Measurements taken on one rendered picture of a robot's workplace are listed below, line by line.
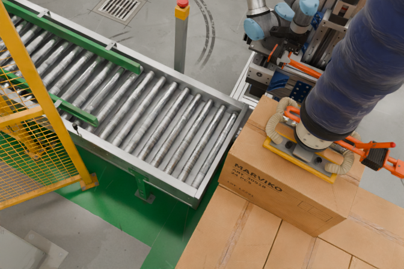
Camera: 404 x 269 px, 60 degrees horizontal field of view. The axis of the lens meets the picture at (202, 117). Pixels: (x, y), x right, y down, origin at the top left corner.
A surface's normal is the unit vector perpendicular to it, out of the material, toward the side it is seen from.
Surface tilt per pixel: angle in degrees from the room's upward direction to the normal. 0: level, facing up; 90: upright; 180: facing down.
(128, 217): 0
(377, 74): 95
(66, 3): 0
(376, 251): 0
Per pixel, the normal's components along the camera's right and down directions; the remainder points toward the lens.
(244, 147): 0.09, -0.51
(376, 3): -0.93, 0.00
